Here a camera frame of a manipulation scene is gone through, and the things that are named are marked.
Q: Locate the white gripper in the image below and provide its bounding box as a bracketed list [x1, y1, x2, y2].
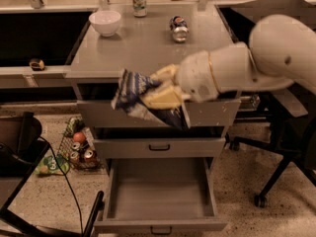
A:
[140, 51, 219, 110]

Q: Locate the blue Kettle chip bag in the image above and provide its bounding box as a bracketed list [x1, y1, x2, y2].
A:
[111, 69, 191, 130]

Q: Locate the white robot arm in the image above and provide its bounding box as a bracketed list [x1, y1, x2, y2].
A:
[141, 15, 316, 110]

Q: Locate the grey drawer cabinet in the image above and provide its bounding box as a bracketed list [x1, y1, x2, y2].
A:
[64, 3, 251, 160]

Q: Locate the grey middle drawer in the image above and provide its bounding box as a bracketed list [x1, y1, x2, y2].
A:
[94, 126, 225, 159]

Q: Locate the grey drawer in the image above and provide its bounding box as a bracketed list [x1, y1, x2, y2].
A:
[95, 158, 226, 236]
[77, 83, 242, 128]
[94, 126, 225, 159]

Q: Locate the grey top drawer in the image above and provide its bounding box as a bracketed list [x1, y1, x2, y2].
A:
[77, 83, 242, 128]

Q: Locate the green snack bag in basket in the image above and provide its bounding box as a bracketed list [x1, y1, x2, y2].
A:
[64, 117, 85, 137]

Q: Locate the grey bottom drawer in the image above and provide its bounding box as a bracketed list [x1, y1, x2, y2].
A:
[95, 158, 226, 236]

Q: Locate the green chip bag on floor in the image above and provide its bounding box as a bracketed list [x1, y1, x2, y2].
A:
[35, 154, 70, 176]

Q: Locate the lying blue Pepsi can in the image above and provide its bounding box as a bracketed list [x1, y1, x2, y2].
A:
[169, 16, 189, 42]

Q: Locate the white bowl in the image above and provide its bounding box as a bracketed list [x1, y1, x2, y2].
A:
[89, 11, 121, 37]

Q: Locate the upright green soda can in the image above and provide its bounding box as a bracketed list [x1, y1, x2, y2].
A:
[132, 0, 147, 17]

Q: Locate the orange fruit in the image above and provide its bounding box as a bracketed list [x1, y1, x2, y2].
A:
[73, 132, 86, 143]

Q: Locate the red soda can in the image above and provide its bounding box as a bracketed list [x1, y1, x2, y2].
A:
[84, 149, 97, 163]

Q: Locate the silver soda can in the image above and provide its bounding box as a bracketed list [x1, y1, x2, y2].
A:
[72, 142, 81, 151]

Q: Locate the orange soda can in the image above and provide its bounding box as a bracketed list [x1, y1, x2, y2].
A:
[70, 151, 80, 164]

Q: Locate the yellow tape measure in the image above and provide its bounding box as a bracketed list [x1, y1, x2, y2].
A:
[29, 58, 45, 71]

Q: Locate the black chair left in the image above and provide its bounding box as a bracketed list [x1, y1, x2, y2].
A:
[0, 112, 104, 237]

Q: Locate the wire basket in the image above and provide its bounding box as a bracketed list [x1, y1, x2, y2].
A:
[58, 117, 101, 171]

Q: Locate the black cable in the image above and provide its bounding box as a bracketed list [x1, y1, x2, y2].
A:
[39, 135, 85, 235]

